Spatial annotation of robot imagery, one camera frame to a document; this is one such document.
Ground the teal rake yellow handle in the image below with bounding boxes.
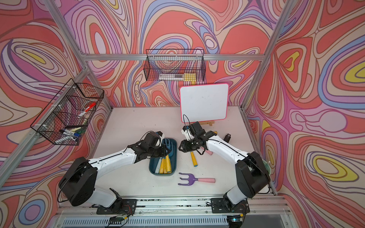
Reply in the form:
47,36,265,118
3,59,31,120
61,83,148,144
163,140,168,158
164,139,173,173
159,158,165,174

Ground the pink framed whiteboard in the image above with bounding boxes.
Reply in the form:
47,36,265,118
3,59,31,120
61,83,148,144
180,83,229,123

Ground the blue marker pen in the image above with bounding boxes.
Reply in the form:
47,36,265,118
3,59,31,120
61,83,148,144
59,129,80,137

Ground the purple rake pink handle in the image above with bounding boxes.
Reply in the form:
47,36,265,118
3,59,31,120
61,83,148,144
178,173,216,186

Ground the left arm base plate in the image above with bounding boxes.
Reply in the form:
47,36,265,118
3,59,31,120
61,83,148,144
97,199,137,215

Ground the red marker pen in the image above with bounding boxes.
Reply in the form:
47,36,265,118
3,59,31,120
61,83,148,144
78,102,96,118

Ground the green circuit board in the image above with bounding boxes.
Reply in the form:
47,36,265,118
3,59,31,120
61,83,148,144
108,216,129,225

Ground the black wire basket left wall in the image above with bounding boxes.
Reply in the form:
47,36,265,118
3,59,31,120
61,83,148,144
30,79,105,146

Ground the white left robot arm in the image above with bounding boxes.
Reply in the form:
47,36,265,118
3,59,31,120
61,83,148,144
59,131,170,211

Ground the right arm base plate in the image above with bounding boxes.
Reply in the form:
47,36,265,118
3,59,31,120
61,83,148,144
207,198,250,214

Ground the black wire basket wall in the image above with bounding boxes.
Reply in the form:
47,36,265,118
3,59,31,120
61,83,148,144
144,48,206,82
30,79,105,146

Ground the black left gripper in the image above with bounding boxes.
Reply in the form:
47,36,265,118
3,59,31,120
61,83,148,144
147,144,172,158

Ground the light blue rake white handle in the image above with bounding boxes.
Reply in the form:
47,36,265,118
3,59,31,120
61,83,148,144
155,158,162,174

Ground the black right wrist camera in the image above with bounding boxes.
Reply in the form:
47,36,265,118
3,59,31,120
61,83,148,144
223,134,231,143

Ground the black wire basket back wall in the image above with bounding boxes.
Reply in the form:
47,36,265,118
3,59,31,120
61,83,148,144
144,48,206,82

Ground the yellow eraser in basket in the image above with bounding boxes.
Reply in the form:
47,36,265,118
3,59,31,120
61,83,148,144
183,73,196,82

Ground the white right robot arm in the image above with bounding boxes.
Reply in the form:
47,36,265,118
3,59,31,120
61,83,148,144
179,122,271,207

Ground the dark teal storage box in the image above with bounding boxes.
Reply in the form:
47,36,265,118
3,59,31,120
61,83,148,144
149,138,177,176

